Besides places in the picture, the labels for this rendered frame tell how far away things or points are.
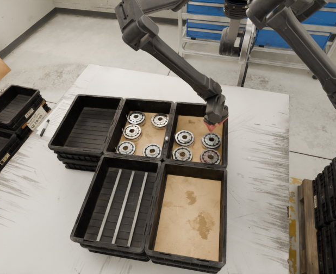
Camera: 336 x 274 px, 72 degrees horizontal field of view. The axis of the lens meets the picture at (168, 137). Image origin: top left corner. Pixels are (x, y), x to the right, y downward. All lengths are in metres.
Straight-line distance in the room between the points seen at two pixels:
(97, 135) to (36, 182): 0.43
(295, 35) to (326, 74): 0.16
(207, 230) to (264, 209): 0.36
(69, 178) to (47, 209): 0.19
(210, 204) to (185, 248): 0.22
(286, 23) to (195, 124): 0.77
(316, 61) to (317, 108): 2.13
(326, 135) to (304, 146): 0.27
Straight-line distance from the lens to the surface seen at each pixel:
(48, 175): 1.52
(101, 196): 1.19
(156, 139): 1.29
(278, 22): 0.77
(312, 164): 2.45
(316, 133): 2.69
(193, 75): 0.91
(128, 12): 0.82
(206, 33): 3.04
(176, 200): 1.11
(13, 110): 2.40
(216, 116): 0.97
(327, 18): 2.98
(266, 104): 1.74
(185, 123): 1.36
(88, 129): 1.44
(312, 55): 0.81
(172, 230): 1.07
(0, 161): 2.18
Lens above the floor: 1.86
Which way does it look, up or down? 53 degrees down
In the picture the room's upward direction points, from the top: 5 degrees counter-clockwise
